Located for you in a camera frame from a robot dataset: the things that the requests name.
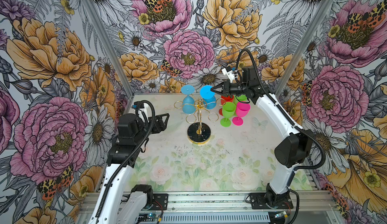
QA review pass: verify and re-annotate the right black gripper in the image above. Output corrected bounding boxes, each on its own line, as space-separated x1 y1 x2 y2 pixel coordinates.
211 78 249 99

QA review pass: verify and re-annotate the blue wine glass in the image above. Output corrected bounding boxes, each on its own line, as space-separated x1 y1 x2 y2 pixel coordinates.
181 85 196 114
200 85 216 110

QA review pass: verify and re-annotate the red wine glass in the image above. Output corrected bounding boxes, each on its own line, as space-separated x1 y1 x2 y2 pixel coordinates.
219 96 235 116

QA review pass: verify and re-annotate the green wine glass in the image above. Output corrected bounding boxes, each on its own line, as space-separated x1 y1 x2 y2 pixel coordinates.
220 102 236 127
233 95 249 105

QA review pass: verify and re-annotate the pink wine glass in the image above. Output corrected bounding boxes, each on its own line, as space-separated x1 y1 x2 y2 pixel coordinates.
232 102 251 126

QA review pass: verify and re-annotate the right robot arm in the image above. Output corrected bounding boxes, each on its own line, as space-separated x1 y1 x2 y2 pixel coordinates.
211 63 326 208

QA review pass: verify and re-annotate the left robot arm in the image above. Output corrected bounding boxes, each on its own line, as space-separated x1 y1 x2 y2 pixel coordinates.
89 100 169 224

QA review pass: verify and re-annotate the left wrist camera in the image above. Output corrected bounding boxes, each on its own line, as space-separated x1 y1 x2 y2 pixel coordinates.
132 101 150 118

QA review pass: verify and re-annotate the gold wire glass rack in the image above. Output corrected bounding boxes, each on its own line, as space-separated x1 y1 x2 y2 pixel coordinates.
173 97 219 145

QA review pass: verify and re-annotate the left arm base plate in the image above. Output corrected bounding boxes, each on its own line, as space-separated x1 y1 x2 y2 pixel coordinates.
144 193 169 211

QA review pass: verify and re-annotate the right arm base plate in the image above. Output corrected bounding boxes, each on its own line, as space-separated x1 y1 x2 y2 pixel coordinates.
245 192 293 209

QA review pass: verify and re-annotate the white perforated cable duct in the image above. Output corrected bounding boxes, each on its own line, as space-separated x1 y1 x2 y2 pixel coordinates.
159 212 271 224

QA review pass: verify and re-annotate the aluminium front rail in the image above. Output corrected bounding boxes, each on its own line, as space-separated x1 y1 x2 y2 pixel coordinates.
81 190 336 214

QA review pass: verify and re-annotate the left aluminium corner post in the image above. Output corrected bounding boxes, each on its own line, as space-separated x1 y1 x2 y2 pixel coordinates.
81 0 134 100

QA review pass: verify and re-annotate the aluminium corner post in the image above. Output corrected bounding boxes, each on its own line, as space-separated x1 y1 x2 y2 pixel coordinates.
276 0 334 93
81 0 134 100

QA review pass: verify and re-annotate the right aluminium corner post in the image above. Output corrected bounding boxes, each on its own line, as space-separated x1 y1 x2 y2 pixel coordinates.
276 0 334 93

